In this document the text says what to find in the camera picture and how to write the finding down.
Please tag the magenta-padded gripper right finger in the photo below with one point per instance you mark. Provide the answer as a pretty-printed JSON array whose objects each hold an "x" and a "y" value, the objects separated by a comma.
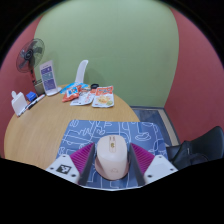
[{"x": 145, "y": 159}]

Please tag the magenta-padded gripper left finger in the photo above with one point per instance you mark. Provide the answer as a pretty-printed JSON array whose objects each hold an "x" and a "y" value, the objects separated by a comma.
[{"x": 80, "y": 159}]

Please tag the pale pink computer mouse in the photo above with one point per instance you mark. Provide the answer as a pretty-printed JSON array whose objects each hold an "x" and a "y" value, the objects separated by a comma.
[{"x": 111, "y": 156}]

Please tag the blue patterned mouse pad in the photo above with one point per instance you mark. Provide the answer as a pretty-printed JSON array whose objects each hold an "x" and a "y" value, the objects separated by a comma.
[{"x": 83, "y": 133}]

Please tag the black office chair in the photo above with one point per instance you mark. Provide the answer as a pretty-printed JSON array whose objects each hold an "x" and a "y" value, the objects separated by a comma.
[{"x": 200, "y": 145}]

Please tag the large orange white snack packet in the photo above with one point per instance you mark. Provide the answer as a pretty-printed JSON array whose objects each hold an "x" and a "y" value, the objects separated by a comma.
[{"x": 103, "y": 97}]

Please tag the black whiteboard marker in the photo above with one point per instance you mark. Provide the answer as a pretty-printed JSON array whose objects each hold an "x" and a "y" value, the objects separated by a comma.
[{"x": 36, "y": 101}]

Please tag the blue snack packet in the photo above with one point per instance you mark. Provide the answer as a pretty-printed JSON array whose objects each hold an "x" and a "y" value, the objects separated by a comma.
[{"x": 67, "y": 87}]

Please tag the red-capped whiteboard marker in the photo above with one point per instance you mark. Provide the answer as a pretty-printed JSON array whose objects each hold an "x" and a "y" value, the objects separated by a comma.
[{"x": 24, "y": 110}]

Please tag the small black round object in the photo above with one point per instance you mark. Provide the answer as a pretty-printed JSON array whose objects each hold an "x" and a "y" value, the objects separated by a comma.
[{"x": 95, "y": 86}]

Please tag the small blue box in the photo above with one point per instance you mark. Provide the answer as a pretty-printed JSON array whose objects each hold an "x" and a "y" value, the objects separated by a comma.
[{"x": 31, "y": 96}]

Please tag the white tissue box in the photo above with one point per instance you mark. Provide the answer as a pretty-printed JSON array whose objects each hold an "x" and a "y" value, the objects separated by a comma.
[{"x": 18, "y": 102}]

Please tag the white curved chair back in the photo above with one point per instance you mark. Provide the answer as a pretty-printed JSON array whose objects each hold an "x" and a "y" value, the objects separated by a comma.
[{"x": 81, "y": 71}]

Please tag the acrylic sign stand blue card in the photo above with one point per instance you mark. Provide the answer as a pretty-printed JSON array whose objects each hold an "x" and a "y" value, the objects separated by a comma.
[{"x": 49, "y": 77}]

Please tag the standing fan with red pole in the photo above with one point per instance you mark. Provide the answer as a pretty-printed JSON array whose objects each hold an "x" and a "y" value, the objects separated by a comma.
[{"x": 30, "y": 55}]

